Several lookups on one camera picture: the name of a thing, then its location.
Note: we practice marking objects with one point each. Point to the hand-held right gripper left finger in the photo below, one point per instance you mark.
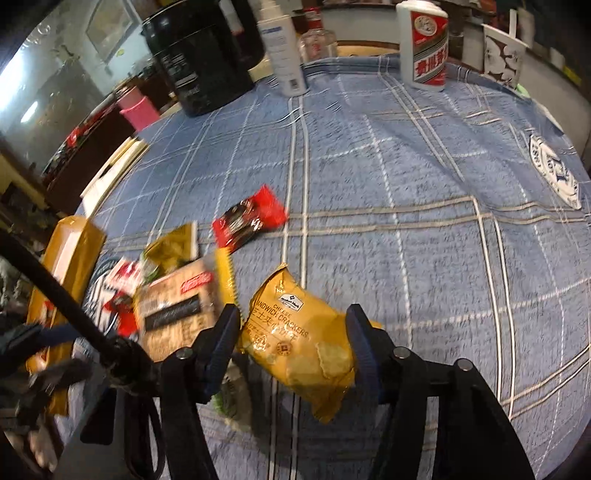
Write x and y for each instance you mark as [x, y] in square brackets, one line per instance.
[220, 346]

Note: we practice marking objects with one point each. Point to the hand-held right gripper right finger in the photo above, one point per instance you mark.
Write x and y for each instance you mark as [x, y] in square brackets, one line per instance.
[364, 350]

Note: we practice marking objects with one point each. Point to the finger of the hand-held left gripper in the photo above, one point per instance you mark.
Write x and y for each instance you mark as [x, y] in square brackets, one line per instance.
[57, 334]

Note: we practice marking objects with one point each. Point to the clear cracker packet yellow ends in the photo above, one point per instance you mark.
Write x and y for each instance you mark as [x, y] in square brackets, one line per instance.
[184, 302]

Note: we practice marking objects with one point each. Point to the white cardboard tray yellow tape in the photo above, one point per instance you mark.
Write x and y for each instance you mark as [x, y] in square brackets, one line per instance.
[64, 277]

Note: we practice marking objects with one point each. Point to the red and black snack packet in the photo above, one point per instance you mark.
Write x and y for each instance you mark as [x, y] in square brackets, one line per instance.
[249, 221]

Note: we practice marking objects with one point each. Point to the green leafy snack packet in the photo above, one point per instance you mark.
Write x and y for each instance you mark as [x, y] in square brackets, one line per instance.
[228, 397]

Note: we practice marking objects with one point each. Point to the small red candy packet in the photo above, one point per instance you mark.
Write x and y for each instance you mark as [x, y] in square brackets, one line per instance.
[121, 314]

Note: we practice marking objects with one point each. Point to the red and white snack packet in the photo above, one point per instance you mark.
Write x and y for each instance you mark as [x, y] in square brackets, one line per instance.
[122, 273]

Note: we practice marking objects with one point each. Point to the green and gold snack packet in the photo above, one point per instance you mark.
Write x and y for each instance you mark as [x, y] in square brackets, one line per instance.
[171, 249]

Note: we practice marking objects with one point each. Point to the blue plaid tablecloth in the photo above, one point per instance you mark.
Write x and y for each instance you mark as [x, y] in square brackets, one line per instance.
[415, 230]

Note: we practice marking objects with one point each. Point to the white notebook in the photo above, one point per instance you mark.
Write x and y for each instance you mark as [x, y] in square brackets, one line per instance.
[115, 170]

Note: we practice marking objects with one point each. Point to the dark wooden cabinet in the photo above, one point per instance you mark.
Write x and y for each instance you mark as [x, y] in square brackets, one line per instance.
[83, 147]

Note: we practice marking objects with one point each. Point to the bottle with pink knitted sleeve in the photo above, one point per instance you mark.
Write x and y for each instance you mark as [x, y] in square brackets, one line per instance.
[137, 110]

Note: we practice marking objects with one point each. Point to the black electric kettle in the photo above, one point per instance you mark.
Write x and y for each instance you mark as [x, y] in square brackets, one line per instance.
[198, 60]

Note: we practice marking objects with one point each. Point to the white spray bottle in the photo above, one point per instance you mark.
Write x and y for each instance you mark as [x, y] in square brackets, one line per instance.
[282, 48]

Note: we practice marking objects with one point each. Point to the clear glass bottle red cap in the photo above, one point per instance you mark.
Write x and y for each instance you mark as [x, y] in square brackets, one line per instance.
[317, 39]

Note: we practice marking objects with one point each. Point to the white paper cup black pattern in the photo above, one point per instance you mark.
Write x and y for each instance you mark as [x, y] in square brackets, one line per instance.
[501, 53]

